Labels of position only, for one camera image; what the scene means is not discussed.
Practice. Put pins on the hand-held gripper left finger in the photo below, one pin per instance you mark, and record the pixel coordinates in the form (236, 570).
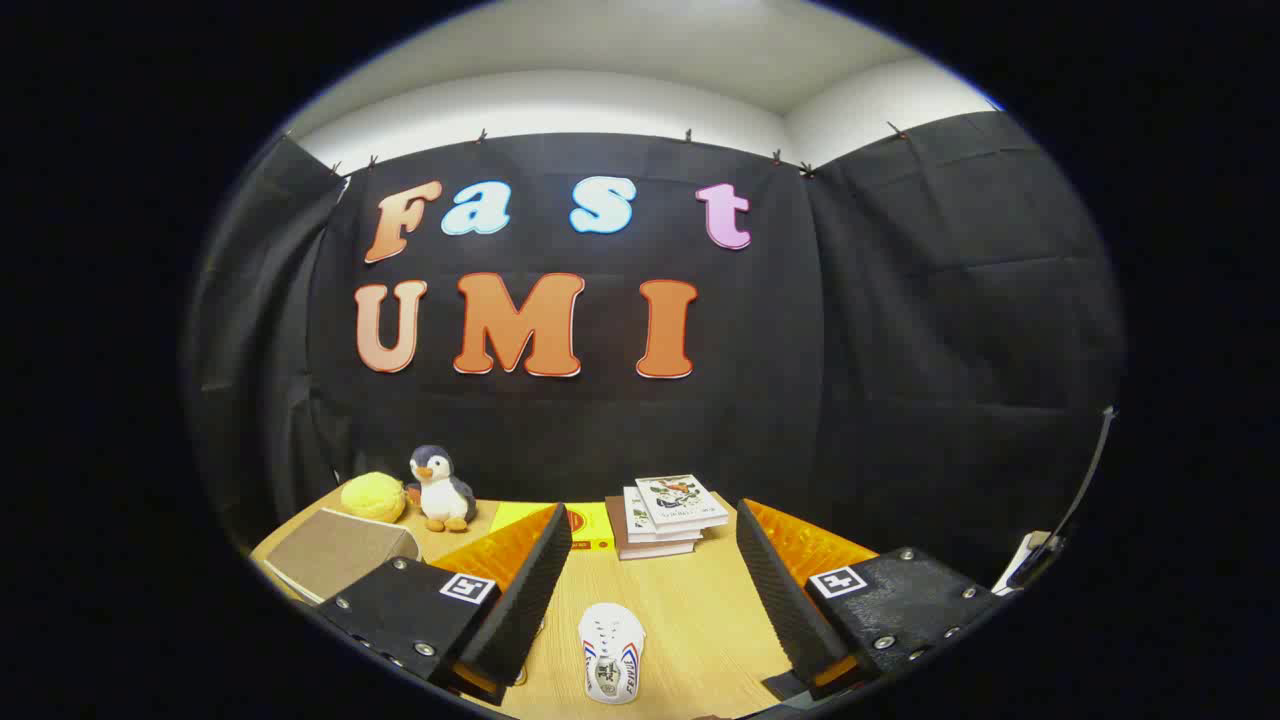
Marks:
(530, 600)

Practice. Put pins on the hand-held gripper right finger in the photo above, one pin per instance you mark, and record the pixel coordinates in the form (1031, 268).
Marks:
(790, 610)

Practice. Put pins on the white canvas shoe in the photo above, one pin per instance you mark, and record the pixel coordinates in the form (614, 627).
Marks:
(610, 650)

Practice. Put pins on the brown fabric storage box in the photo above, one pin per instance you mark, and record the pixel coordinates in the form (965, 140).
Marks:
(330, 555)

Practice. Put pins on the yellow book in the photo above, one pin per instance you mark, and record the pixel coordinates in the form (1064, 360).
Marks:
(592, 525)

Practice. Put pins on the brown cover book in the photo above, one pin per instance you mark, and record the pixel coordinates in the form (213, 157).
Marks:
(614, 525)

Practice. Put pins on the white paperback book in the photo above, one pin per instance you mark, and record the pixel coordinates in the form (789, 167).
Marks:
(634, 515)

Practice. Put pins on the penguin plush toy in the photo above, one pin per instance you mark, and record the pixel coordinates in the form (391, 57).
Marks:
(443, 495)

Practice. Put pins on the white illustrated book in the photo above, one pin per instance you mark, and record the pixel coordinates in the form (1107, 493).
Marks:
(680, 500)

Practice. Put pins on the yellow plush ball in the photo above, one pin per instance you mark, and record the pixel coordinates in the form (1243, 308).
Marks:
(372, 497)

